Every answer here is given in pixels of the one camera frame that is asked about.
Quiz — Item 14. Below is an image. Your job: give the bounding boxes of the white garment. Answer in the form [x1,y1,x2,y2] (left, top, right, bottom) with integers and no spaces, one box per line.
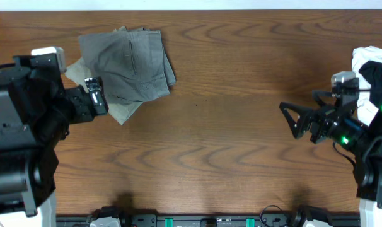
[352,46,382,125]

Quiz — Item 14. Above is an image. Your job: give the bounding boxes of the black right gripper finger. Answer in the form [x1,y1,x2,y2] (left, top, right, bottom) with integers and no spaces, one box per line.
[279,102,314,139]
[311,90,333,107]

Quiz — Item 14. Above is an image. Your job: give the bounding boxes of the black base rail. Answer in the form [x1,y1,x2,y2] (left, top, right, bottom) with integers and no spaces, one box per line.
[56,205,361,227]

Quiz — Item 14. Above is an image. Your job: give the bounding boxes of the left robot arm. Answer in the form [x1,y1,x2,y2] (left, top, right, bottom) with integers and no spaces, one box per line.
[0,53,108,226]

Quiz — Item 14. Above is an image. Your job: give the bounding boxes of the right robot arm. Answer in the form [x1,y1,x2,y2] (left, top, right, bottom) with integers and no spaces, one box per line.
[279,91,382,226]

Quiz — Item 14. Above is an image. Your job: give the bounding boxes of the folded khaki shorts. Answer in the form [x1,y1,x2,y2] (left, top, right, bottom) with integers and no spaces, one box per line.
[64,25,144,126]

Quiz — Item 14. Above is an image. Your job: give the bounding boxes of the black garment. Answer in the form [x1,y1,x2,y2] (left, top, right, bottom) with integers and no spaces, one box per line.
[359,61,382,108]

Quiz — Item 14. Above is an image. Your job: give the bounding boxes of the grey shorts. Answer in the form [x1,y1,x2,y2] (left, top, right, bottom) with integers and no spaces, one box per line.
[78,29,176,102]

